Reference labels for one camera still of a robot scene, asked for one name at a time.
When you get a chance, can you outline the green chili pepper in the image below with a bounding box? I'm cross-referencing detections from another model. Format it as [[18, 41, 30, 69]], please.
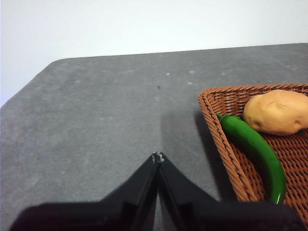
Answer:
[[216, 113, 287, 205]]

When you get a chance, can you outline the brown wicker basket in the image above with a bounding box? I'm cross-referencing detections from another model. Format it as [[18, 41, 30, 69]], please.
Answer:
[[197, 83, 308, 226]]

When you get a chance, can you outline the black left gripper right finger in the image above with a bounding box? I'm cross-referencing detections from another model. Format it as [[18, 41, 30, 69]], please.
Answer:
[[158, 152, 308, 231]]

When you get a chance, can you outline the yellow-brown potato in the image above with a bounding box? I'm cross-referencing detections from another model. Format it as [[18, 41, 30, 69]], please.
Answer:
[[242, 89, 308, 136]]

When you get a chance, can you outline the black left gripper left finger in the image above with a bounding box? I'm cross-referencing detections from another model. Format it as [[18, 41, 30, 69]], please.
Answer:
[[9, 152, 160, 231]]

